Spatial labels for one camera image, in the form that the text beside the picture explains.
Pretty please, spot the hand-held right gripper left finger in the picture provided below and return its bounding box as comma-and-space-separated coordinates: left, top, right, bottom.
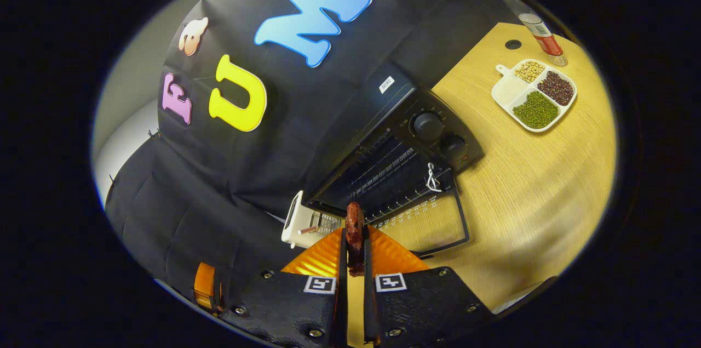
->
219, 227, 349, 348

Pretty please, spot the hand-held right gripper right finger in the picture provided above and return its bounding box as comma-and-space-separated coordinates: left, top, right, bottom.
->
363, 226, 496, 347

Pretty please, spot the red roast meat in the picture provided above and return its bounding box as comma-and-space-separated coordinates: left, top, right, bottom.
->
345, 202, 366, 277

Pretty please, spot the black electric oven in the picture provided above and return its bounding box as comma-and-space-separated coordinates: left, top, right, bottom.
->
307, 77, 485, 258

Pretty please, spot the black backdrop cloth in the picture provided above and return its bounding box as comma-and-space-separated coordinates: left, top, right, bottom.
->
104, 0, 526, 305

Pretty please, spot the white toaster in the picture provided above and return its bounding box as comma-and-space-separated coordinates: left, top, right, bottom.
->
281, 190, 329, 250

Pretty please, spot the white divided plate with beans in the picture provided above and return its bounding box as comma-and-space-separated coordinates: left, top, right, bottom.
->
491, 59, 578, 133

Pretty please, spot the clear plastic bottle red label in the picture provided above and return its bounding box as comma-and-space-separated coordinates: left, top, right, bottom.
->
487, 0, 568, 67

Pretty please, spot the metal wire basket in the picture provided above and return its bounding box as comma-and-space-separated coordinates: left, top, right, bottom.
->
309, 212, 343, 235

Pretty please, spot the white string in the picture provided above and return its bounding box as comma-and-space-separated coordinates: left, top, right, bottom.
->
426, 162, 443, 193

